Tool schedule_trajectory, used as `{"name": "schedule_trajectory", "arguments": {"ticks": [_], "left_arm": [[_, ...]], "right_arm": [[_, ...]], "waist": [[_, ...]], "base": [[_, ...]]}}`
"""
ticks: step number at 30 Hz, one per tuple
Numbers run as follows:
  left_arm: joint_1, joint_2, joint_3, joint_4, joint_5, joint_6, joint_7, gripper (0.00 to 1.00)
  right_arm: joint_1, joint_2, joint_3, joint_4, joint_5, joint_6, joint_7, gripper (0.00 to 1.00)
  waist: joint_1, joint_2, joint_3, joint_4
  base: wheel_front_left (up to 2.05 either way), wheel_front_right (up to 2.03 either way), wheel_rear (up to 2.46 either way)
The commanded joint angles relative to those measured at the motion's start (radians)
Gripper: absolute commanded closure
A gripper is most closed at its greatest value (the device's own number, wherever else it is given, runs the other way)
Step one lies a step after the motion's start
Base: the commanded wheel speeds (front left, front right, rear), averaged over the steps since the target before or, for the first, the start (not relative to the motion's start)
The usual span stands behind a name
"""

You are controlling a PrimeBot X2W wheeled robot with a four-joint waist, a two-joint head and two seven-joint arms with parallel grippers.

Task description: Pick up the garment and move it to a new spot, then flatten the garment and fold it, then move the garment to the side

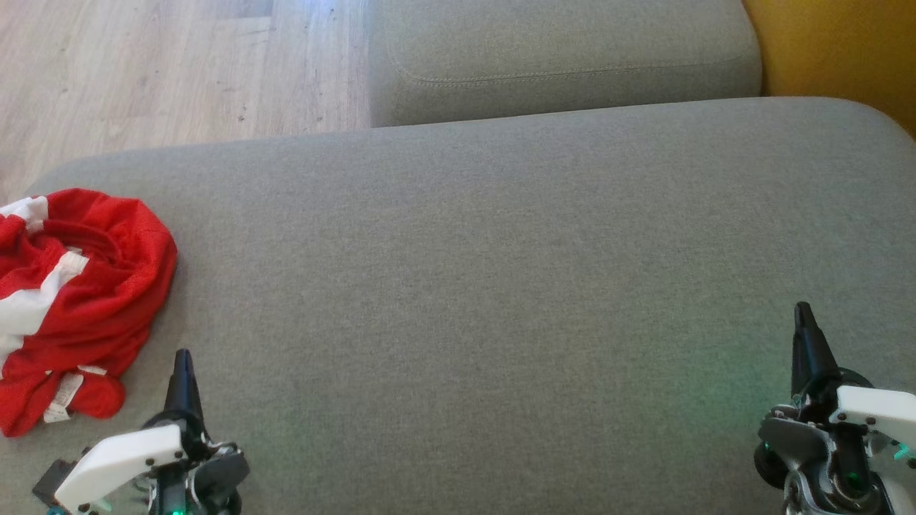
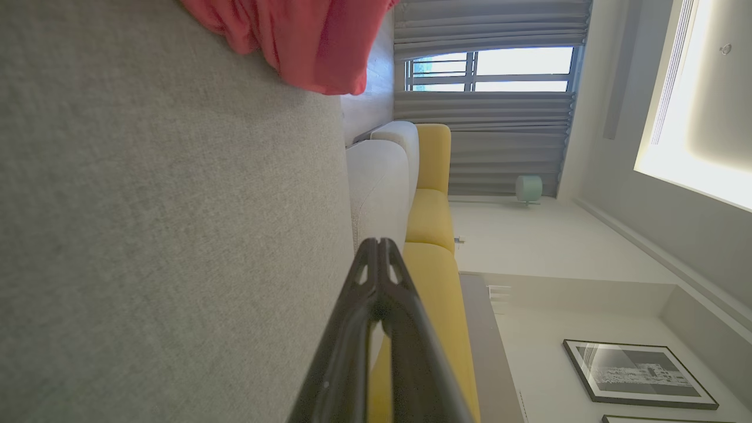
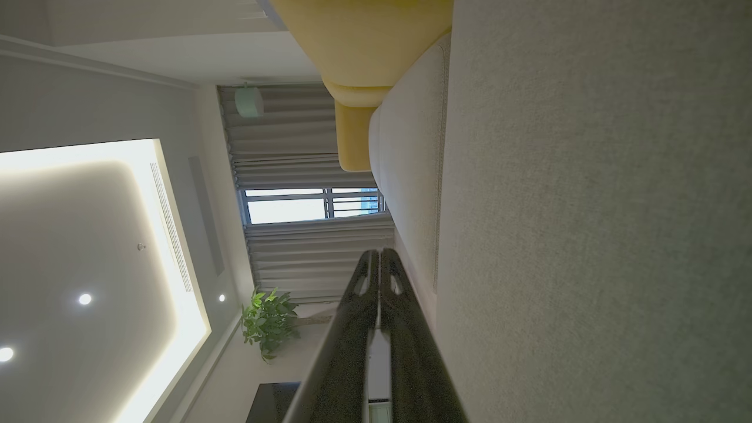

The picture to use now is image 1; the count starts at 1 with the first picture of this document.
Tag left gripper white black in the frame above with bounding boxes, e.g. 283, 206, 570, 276
54, 349, 251, 515

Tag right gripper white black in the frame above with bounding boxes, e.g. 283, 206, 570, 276
755, 302, 916, 515

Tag red shorts with white band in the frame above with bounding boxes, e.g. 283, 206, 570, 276
0, 187, 178, 438

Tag yellow sofa back cushion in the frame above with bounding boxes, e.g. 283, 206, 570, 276
741, 0, 916, 138

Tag large grey sofa seat cushion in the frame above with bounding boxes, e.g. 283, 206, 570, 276
0, 97, 916, 515

